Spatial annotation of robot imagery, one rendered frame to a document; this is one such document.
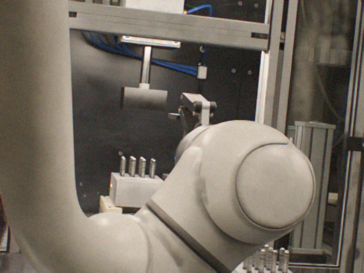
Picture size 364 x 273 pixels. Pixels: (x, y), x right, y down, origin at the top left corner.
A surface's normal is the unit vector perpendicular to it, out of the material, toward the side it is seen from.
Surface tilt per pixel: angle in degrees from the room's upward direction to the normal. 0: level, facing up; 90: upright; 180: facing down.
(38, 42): 114
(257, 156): 70
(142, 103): 90
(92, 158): 90
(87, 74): 90
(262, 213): 95
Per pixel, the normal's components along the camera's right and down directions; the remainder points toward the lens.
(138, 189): 0.19, 0.07
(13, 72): 0.00, 0.55
